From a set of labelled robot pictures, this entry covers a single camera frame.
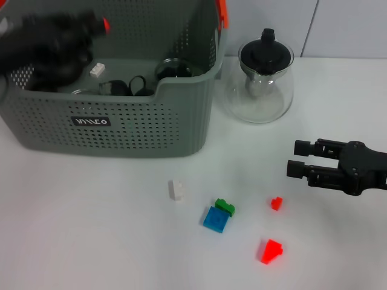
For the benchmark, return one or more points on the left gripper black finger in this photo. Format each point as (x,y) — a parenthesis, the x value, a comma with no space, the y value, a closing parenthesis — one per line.
(93,33)
(93,19)

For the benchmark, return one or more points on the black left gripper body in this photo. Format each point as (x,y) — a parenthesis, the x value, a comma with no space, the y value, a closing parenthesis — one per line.
(39,39)

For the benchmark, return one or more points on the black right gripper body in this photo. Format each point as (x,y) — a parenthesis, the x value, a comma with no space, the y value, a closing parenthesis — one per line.
(361,167)

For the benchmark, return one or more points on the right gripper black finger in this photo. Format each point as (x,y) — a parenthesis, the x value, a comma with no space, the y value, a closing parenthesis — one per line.
(317,149)
(317,175)

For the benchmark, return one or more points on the small red brick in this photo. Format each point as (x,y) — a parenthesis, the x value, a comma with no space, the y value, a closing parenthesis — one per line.
(276,203)
(106,25)

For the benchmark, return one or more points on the white plate brick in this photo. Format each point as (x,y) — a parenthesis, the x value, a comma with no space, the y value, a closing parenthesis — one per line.
(97,70)

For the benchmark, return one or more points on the blue square brick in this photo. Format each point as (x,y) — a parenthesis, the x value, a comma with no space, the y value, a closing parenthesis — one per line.
(215,220)

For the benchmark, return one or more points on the white tall brick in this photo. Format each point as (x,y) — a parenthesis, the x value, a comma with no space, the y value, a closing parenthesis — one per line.
(176,190)

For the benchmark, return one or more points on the grey-green perforated storage bin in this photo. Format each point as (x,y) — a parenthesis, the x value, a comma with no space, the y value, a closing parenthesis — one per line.
(121,133)

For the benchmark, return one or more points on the black clay teapot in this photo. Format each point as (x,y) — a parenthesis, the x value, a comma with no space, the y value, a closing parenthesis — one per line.
(63,75)

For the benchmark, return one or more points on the clear glass teapot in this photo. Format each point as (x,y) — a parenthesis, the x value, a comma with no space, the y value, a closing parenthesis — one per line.
(260,108)

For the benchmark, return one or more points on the steel tea strainer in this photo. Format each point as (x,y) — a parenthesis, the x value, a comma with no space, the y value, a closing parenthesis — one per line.
(257,86)

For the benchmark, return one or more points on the red slope brick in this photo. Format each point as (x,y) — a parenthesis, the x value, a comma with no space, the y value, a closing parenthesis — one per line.
(270,252)

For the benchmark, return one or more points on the dark green studded brick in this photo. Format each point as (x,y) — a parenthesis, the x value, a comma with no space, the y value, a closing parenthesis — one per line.
(225,207)

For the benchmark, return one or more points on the black teapot lid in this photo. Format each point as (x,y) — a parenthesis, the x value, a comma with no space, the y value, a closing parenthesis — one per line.
(266,56)

